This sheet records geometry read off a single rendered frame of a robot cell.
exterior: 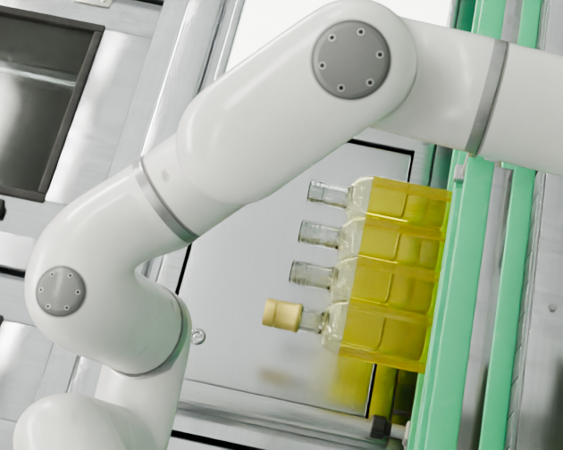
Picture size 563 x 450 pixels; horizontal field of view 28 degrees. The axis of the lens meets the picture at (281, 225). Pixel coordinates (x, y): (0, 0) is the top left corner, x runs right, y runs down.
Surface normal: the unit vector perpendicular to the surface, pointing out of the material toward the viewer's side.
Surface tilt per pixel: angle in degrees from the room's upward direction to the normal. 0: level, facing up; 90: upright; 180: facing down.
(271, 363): 90
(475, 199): 90
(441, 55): 50
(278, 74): 77
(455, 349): 90
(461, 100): 68
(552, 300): 90
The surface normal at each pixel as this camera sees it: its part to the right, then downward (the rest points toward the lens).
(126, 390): -0.37, -0.39
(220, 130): -0.23, 0.02
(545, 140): -0.21, 0.51
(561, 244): 0.05, -0.47
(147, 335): 0.79, 0.35
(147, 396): -0.17, -0.30
